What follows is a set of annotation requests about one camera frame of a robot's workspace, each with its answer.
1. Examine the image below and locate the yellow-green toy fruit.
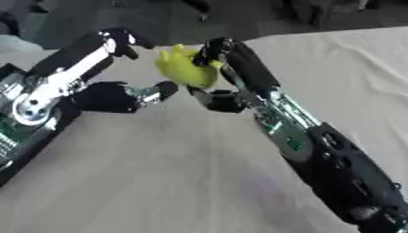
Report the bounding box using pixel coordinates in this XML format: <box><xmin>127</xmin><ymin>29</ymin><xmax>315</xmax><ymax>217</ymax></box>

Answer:
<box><xmin>153</xmin><ymin>43</ymin><xmax>225</xmax><ymax>89</ymax></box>

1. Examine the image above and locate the pale plastic bag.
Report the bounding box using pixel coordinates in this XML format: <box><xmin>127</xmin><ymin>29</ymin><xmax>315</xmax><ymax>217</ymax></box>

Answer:
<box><xmin>0</xmin><ymin>34</ymin><xmax>45</xmax><ymax>53</ymax></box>

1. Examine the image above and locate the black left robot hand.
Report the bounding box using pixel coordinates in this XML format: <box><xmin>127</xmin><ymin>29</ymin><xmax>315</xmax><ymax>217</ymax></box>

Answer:
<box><xmin>24</xmin><ymin>27</ymin><xmax>182</xmax><ymax>115</ymax></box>

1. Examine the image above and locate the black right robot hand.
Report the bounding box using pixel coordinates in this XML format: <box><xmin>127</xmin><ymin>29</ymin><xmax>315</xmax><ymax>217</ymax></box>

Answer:
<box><xmin>185</xmin><ymin>36</ymin><xmax>282</xmax><ymax>114</ymax></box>

